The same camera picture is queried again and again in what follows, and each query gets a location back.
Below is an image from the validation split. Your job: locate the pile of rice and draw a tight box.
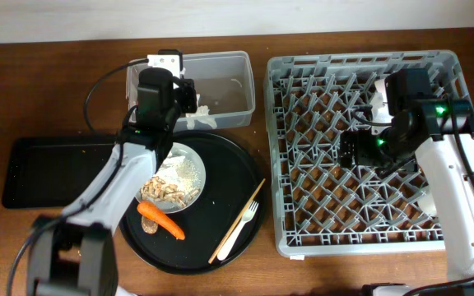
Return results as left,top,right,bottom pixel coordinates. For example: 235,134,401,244
156,155,202,190

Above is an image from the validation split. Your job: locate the brown round cookie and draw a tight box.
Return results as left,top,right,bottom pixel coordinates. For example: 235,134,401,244
141,216,158,234

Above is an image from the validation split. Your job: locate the orange carrot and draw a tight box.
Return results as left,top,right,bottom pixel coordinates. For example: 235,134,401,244
137,201,185,240

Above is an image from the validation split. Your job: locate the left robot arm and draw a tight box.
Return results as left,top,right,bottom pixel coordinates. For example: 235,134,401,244
16,49,197,295

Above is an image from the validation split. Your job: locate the pile of peanut shells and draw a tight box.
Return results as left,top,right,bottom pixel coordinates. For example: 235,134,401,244
139,177,200,208

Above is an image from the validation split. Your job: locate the white cup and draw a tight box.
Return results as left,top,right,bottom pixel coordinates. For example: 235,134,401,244
416,186,438,217

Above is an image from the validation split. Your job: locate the grey dishwasher rack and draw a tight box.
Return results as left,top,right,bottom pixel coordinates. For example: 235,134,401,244
264,50,470,258

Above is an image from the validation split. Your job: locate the white plastic fork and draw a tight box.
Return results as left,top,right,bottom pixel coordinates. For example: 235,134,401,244
216,201,258,261

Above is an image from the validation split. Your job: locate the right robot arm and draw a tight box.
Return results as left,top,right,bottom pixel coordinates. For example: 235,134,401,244
338,68,474,295

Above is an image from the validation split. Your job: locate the grey plate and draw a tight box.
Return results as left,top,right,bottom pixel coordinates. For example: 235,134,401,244
135,142,206,214

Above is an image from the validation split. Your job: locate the white napkin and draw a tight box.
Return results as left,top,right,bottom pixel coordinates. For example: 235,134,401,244
185,94,217,130

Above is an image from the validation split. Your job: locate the round black tray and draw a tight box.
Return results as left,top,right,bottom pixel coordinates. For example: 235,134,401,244
119,132,266,275

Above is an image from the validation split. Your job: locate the black rectangular tray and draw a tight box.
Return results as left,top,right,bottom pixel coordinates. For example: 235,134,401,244
2,135,115,209

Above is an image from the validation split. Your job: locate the clear plastic bin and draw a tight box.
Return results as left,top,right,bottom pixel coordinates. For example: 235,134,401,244
126,51,255,132

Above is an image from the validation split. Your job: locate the wooden chopstick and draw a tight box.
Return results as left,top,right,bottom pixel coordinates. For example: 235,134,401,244
208,179,265,264

